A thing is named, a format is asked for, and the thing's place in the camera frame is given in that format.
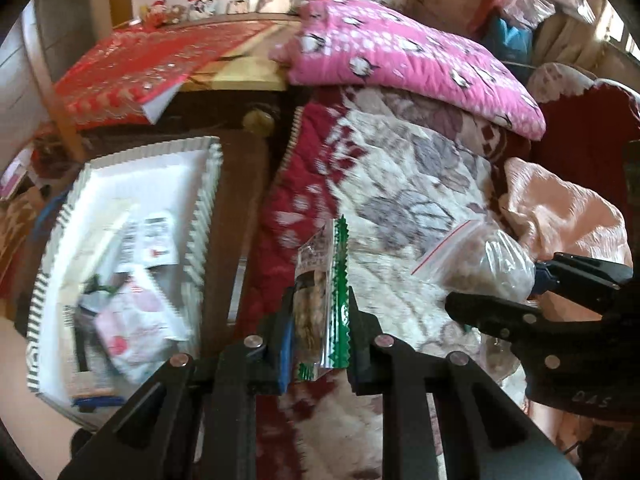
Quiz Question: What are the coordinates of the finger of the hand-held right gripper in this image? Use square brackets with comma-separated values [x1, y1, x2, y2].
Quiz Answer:
[444, 291, 572, 372]
[536, 251, 634, 295]

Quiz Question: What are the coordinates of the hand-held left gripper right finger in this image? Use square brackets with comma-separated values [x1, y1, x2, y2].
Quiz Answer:
[346, 286, 567, 480]

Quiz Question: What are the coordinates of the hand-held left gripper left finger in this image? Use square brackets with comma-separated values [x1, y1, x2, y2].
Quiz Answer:
[57, 286, 297, 480]

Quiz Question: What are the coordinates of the clear zip bag of pastries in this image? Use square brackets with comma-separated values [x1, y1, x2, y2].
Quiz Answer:
[411, 219, 537, 307]

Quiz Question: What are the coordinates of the clear green-edged nut packet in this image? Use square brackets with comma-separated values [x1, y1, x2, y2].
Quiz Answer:
[291, 214, 352, 382]

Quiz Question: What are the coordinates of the white pink snack packet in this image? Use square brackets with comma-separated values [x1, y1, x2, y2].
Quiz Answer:
[94, 269, 192, 385]

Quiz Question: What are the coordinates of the white red-marked packet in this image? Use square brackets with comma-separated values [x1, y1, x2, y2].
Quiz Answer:
[134, 211, 179, 267]

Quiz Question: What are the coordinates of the dark green cracker packet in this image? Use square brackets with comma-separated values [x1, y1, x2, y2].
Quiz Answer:
[73, 304, 110, 374]

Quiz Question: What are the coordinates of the beige snack packet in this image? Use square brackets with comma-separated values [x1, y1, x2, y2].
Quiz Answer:
[64, 199, 137, 312]

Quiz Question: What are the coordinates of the green white striped box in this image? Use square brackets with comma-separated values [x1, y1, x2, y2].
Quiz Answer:
[26, 135, 224, 403]

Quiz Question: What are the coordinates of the peach blanket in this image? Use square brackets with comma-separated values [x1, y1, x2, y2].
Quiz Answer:
[499, 156, 635, 288]

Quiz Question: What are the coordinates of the dark red cloth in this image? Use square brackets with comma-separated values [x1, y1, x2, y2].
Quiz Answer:
[529, 79, 640, 203]

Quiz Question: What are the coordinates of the floral fleece blanket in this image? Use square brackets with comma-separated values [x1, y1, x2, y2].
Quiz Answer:
[239, 81, 576, 480]

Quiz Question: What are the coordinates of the cream cloth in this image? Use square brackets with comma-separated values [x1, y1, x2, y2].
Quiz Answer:
[529, 9, 612, 87]

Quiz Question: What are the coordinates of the brass knob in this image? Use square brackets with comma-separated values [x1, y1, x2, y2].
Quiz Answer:
[242, 106, 277, 137]

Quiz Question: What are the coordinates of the teal bag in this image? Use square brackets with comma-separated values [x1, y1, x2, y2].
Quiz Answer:
[481, 14, 534, 64]

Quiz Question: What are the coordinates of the clear plastic bag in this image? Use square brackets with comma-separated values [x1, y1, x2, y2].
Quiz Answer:
[499, 0, 557, 27]

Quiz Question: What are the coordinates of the pink penguin pillow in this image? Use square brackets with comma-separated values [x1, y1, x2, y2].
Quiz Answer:
[269, 0, 547, 142]

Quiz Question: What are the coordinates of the wooden table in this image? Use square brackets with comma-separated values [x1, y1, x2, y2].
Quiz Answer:
[184, 14, 302, 95]

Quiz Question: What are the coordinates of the red gold tablecloth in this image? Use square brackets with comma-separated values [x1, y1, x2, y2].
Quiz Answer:
[51, 19, 282, 132]

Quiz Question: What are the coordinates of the red plush doll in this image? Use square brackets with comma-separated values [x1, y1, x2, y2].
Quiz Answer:
[144, 0, 169, 27]

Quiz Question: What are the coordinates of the dark wooden bed rail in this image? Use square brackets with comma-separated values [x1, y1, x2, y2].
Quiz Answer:
[197, 85, 303, 363]

